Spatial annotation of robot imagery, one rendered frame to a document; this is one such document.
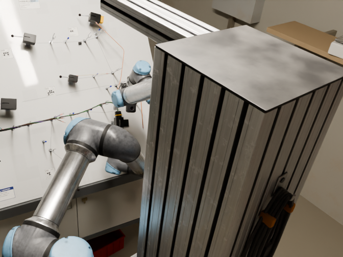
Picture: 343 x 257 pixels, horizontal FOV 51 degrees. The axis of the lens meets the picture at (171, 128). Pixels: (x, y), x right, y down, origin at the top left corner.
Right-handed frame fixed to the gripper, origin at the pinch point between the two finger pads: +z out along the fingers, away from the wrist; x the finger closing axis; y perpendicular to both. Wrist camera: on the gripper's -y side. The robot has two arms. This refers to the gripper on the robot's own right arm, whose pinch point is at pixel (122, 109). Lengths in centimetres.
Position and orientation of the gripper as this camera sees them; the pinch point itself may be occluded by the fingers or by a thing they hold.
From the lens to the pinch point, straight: 191.5
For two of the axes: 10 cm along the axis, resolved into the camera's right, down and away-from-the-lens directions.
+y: -2.4, -8.8, 4.0
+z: -3.9, 4.7, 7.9
